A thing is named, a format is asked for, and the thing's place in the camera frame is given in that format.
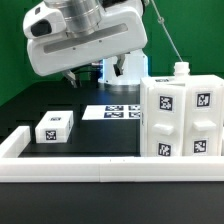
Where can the white cabinet top block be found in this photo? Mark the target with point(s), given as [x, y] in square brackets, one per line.
[54, 127]

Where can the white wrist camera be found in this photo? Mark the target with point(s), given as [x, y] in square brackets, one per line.
[42, 21]

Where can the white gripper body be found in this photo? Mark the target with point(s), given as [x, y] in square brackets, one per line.
[120, 31]

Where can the white U-shaped workspace fence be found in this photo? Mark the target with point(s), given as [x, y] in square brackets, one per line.
[14, 168]

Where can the white cabinet body box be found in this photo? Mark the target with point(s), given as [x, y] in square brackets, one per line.
[179, 78]

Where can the white base marker sheet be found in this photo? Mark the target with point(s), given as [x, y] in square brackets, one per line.
[111, 112]

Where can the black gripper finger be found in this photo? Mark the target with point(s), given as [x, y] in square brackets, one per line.
[118, 66]
[68, 74]

